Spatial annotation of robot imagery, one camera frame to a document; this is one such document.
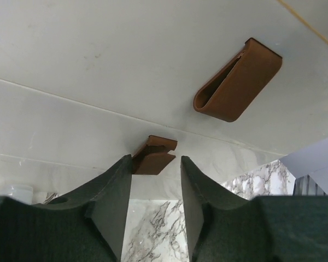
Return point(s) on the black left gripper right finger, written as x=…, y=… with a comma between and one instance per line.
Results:
x=222, y=226

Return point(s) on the clear blue small container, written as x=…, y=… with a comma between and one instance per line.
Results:
x=19, y=192

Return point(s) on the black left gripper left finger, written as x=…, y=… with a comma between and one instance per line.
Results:
x=86, y=224

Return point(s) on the white pull-out drawer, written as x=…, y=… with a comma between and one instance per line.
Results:
x=55, y=145
x=147, y=59

